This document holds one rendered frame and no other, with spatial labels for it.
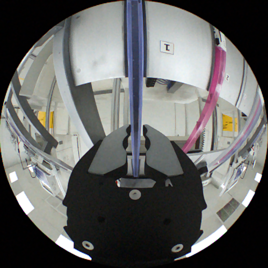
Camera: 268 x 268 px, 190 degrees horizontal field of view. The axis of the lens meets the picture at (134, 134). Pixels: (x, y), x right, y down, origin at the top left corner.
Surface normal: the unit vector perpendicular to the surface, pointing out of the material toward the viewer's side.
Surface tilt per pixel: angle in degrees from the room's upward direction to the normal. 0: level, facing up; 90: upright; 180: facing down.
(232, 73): 47
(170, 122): 90
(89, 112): 90
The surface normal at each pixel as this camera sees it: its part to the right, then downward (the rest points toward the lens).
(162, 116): -0.04, 0.07
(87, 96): 1.00, 0.01
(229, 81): -0.04, 0.73
